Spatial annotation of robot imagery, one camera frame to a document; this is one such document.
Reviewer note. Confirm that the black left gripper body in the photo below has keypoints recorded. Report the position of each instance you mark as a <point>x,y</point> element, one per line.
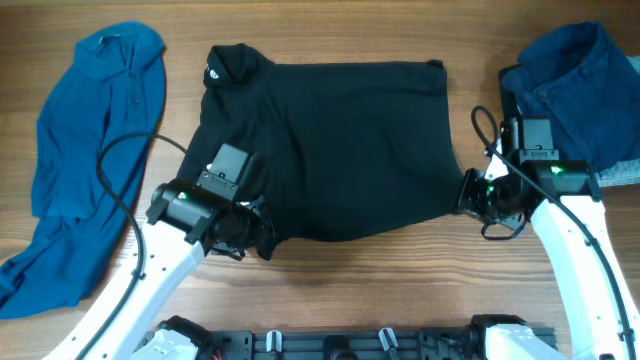
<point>247,229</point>

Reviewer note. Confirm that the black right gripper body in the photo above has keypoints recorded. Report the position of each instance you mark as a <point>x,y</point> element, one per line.
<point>484,198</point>

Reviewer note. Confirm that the black polo shirt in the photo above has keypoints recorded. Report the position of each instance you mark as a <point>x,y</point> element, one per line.
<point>341,151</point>

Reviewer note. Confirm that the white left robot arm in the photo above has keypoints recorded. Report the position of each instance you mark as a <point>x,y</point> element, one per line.
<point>186,221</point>

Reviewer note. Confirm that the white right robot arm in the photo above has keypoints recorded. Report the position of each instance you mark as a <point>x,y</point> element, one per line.
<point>527,185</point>

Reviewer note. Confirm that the grey folded cloth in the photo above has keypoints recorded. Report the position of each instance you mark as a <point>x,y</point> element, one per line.
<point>621,174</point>

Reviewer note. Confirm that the folded navy blue garment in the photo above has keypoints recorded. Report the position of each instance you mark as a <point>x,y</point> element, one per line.
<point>582,81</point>

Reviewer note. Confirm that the blue polo shirt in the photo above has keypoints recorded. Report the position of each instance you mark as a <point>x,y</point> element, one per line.
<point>91,133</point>

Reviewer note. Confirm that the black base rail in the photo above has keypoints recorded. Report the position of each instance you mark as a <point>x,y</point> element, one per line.
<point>424,344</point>

